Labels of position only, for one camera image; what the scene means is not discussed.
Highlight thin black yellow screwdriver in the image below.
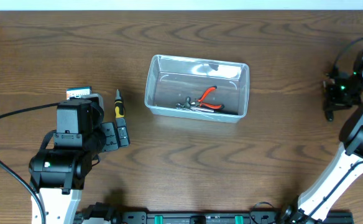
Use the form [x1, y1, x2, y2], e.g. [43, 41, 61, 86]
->
[324, 110, 334, 122]

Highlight small steel claw hammer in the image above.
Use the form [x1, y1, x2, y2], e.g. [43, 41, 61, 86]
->
[183, 96, 239, 116]

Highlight silver ratchet wrench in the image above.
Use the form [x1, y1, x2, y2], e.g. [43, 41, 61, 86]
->
[176, 103, 214, 121]

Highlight red handled pliers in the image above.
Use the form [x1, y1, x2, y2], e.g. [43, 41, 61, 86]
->
[190, 86, 225, 110]

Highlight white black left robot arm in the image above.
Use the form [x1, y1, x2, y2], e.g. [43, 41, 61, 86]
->
[29, 98, 130, 223]

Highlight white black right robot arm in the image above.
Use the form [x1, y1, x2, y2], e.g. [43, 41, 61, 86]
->
[275, 50, 363, 223]

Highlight clear plastic container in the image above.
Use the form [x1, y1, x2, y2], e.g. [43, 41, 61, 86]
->
[144, 55, 250, 123]

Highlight stubby yellow black screwdriver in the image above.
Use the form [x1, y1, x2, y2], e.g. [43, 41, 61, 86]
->
[114, 89, 125, 119]

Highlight white blue small box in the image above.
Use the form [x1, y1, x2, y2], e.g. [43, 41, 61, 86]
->
[66, 86, 92, 100]

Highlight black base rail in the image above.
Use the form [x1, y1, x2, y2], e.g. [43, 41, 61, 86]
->
[75, 202, 355, 224]

